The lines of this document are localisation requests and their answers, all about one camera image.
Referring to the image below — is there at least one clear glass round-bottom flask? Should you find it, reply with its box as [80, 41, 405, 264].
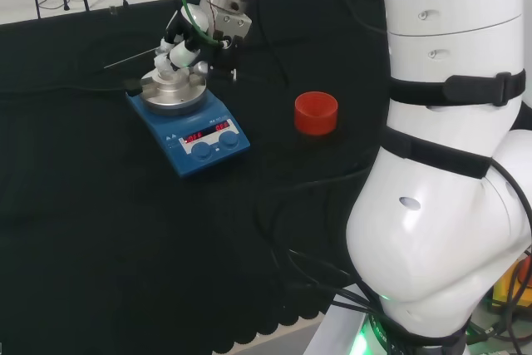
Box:
[153, 55, 189, 86]

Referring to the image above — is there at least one thin metal rod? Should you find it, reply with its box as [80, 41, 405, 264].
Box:
[102, 47, 161, 71]

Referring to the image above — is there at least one black bench cloth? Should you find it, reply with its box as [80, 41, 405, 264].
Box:
[0, 0, 392, 355]

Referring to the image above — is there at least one black cable bundle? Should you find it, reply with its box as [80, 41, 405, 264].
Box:
[254, 163, 377, 333]

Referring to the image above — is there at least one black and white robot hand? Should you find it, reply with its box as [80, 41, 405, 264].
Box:
[153, 7, 214, 80]

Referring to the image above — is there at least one green cable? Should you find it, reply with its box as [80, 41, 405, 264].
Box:
[175, 0, 229, 47]

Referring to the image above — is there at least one red stepped flask stand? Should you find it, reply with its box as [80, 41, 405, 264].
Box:
[293, 91, 339, 137]

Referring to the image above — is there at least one heater with blue base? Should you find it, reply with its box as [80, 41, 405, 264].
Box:
[124, 67, 252, 180]

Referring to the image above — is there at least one yellow stop button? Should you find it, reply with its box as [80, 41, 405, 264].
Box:
[491, 258, 532, 323]

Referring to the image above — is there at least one black hanging cable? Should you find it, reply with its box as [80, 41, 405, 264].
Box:
[252, 0, 291, 89]

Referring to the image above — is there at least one black clamp block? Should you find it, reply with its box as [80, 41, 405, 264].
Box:
[124, 77, 144, 97]

